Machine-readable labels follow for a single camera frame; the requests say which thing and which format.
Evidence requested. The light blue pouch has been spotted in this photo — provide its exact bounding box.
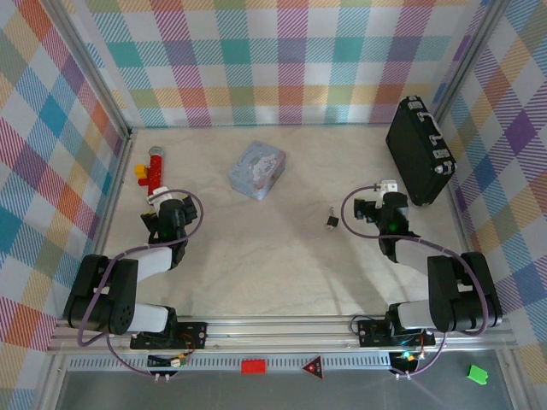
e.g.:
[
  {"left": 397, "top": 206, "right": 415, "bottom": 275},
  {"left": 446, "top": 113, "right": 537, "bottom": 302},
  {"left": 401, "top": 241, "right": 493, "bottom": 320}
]
[{"left": 227, "top": 140, "right": 288, "bottom": 202}]

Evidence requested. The red glitter toy tube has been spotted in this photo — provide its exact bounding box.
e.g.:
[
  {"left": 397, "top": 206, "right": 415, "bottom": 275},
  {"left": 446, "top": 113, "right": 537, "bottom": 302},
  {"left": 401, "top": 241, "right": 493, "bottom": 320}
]
[{"left": 146, "top": 146, "right": 167, "bottom": 196}]

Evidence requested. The black briefcase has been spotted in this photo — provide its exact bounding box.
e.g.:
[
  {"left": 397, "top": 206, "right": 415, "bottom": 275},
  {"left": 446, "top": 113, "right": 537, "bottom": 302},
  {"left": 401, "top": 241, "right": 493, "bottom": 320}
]
[{"left": 385, "top": 96, "right": 457, "bottom": 209}]

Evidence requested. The black connector board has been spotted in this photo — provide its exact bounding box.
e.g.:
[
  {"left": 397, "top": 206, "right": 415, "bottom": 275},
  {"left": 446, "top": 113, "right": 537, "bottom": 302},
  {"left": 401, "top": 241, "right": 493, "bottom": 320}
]
[
  {"left": 389, "top": 349, "right": 421, "bottom": 372},
  {"left": 147, "top": 353, "right": 190, "bottom": 371}
]

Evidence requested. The aluminium mounting beam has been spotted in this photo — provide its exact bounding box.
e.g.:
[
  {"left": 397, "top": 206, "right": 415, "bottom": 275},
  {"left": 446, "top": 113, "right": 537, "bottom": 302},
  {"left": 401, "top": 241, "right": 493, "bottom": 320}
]
[{"left": 46, "top": 314, "right": 518, "bottom": 355}]

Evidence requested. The green block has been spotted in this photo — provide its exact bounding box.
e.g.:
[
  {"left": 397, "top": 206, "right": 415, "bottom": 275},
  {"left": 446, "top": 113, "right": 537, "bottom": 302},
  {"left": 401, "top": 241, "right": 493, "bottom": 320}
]
[{"left": 466, "top": 364, "right": 489, "bottom": 385}]

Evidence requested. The red black triangle sign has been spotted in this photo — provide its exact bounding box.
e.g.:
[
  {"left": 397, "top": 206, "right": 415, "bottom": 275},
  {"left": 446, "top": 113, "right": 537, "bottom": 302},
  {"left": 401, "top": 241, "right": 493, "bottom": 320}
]
[{"left": 301, "top": 354, "right": 326, "bottom": 380}]

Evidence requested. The grey metal shelf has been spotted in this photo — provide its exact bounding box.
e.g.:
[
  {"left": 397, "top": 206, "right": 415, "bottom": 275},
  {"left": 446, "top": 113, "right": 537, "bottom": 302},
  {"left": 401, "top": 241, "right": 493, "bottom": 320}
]
[{"left": 55, "top": 369, "right": 514, "bottom": 410}]

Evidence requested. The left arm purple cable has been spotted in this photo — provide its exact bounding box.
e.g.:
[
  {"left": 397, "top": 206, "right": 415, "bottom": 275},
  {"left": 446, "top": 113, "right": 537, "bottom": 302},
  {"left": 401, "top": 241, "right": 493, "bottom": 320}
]
[{"left": 76, "top": 189, "right": 205, "bottom": 379}]

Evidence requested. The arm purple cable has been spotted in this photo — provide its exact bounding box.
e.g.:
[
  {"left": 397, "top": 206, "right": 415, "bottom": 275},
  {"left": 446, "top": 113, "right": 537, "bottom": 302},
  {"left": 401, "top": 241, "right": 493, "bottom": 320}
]
[
  {"left": 341, "top": 184, "right": 492, "bottom": 379},
  {"left": 76, "top": 189, "right": 205, "bottom": 379}
]

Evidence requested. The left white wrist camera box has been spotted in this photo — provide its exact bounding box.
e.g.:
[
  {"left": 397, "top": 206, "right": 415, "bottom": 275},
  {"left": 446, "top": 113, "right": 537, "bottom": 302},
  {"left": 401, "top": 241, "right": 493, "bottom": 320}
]
[{"left": 146, "top": 186, "right": 176, "bottom": 206}]

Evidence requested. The aluminium table side rail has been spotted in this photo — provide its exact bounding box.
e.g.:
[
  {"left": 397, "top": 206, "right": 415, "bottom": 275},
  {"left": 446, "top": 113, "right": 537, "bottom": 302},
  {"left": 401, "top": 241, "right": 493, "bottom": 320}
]
[
  {"left": 444, "top": 183, "right": 492, "bottom": 317},
  {"left": 73, "top": 127, "right": 136, "bottom": 321}
]

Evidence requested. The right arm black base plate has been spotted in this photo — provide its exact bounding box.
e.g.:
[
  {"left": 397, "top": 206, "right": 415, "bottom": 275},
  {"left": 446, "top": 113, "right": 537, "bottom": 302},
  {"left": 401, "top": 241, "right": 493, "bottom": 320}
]
[{"left": 356, "top": 318, "right": 437, "bottom": 348}]

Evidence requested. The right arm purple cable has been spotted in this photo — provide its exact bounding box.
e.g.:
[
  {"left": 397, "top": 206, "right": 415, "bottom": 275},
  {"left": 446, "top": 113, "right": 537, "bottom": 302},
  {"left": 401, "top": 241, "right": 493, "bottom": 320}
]
[{"left": 341, "top": 184, "right": 492, "bottom": 379}]

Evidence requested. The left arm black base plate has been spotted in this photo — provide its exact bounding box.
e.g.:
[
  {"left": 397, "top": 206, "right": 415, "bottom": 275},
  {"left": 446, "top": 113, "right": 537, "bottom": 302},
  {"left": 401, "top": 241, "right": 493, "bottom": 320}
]
[{"left": 129, "top": 319, "right": 209, "bottom": 351}]

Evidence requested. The slotted metal cable duct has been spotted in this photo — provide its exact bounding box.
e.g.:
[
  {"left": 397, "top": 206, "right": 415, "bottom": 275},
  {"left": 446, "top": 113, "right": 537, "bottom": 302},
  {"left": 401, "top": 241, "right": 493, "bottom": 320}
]
[{"left": 68, "top": 352, "right": 422, "bottom": 372}]

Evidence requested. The aluminium frame post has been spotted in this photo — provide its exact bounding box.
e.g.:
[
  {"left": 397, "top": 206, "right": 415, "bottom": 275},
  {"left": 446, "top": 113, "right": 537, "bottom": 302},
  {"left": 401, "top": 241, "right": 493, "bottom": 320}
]
[
  {"left": 430, "top": 0, "right": 514, "bottom": 123},
  {"left": 44, "top": 0, "right": 134, "bottom": 140},
  {"left": 36, "top": 353, "right": 69, "bottom": 410},
  {"left": 497, "top": 348, "right": 526, "bottom": 410}
]

